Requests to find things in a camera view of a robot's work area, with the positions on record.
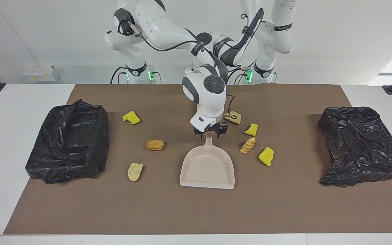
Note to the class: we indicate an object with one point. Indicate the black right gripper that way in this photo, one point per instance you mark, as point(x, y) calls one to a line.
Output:
point(213, 126)

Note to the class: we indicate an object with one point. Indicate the pale bread piece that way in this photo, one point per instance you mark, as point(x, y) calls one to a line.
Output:
point(234, 118)

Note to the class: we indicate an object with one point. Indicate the beige plastic dustpan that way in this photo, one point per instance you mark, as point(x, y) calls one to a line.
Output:
point(208, 170)

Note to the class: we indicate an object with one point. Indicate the striped tan bread piece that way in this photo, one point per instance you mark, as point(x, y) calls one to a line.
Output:
point(248, 145)

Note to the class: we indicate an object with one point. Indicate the small yellow sponge wedge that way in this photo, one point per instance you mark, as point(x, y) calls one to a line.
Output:
point(251, 130)

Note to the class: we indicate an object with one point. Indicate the brown fried nugget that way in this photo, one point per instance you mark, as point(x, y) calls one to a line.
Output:
point(155, 145)

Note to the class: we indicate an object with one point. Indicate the large yellow sponge chunk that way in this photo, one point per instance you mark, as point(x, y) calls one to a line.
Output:
point(266, 156)

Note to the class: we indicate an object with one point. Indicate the notched yellow sponge piece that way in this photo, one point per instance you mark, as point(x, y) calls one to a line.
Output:
point(133, 118)

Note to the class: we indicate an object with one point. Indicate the pale lumpy food piece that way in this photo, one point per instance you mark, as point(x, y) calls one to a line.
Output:
point(134, 172)

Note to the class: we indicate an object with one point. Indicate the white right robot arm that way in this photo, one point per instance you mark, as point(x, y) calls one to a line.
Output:
point(202, 98)

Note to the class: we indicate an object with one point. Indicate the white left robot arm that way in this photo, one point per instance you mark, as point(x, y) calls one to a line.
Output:
point(277, 37)

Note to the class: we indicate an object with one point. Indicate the black bag lined trash bin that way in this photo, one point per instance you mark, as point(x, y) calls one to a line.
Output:
point(359, 146)
point(63, 153)

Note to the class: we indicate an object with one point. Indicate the brown table mat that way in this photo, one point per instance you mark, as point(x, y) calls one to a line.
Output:
point(182, 211)

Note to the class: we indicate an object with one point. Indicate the white wall socket box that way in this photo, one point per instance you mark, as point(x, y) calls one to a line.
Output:
point(41, 73)

